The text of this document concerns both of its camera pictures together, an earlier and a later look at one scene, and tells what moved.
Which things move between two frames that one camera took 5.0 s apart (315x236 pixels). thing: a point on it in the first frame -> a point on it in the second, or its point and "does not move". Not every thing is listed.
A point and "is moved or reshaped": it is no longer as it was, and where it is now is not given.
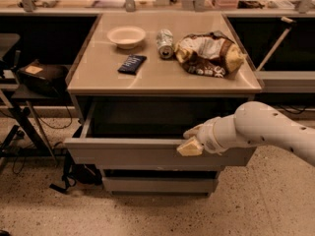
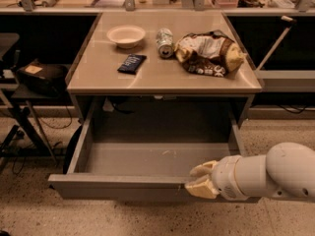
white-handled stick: [277, 44] does not move
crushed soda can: [164, 41] does not move
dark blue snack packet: [132, 64] does not move
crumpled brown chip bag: [214, 54] does not move
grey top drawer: [146, 151] is moved or reshaped
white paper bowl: [126, 36] does not move
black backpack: [83, 172] -> [70, 147]
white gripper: [208, 138] -> [225, 177]
